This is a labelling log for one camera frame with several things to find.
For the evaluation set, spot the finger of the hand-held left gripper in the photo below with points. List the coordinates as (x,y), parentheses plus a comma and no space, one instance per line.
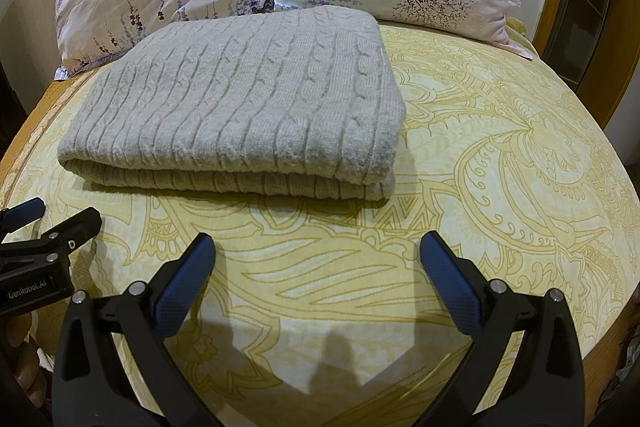
(25,211)
(75,229)

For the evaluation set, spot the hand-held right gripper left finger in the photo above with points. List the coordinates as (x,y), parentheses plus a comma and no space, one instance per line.
(182,287)

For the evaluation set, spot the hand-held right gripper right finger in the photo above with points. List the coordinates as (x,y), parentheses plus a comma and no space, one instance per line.
(452,287)

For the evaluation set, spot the pale yellow patterned bedsheet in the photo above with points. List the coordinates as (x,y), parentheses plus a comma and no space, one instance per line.
(450,187)

